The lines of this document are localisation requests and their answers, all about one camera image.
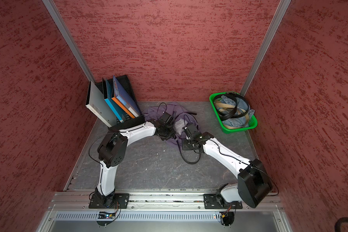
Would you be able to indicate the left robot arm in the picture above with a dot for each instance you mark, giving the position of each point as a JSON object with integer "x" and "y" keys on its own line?
{"x": 113, "y": 148}

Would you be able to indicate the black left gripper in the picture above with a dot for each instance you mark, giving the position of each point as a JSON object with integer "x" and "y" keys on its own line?
{"x": 172, "y": 133}

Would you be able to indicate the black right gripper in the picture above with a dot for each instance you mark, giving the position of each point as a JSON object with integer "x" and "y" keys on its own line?
{"x": 185, "y": 146}

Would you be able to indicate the blue white folder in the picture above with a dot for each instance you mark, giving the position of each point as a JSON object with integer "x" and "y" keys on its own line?
{"x": 122, "y": 90}

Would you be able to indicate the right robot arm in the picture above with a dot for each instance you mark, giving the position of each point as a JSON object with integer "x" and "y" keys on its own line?
{"x": 253, "y": 183}

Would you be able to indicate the black perforated file rack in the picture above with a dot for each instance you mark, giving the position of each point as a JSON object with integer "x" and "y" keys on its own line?
{"x": 129, "y": 122}

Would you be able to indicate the cyan folder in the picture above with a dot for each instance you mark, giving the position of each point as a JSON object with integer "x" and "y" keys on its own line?
{"x": 107, "y": 93}

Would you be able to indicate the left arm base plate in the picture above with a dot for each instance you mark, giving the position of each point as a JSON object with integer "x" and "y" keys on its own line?
{"x": 112, "y": 201}

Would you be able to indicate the tan woven belt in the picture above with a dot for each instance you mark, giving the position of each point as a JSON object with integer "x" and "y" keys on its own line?
{"x": 232, "y": 123}

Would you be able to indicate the black belt in basket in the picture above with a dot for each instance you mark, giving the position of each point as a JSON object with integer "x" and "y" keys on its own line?
{"x": 237, "y": 99}

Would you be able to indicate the green plastic basket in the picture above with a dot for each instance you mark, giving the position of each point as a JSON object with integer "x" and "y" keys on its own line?
{"x": 252, "y": 124}

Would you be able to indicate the blue denim jeans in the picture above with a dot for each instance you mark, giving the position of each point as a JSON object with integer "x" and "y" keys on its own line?
{"x": 242, "y": 105}

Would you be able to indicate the purple trousers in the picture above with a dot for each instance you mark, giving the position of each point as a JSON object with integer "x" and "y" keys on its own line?
{"x": 177, "y": 112}

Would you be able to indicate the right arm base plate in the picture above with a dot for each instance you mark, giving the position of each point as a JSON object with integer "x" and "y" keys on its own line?
{"x": 215, "y": 201}

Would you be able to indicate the orange folder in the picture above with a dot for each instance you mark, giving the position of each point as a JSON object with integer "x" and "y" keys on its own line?
{"x": 123, "y": 107}

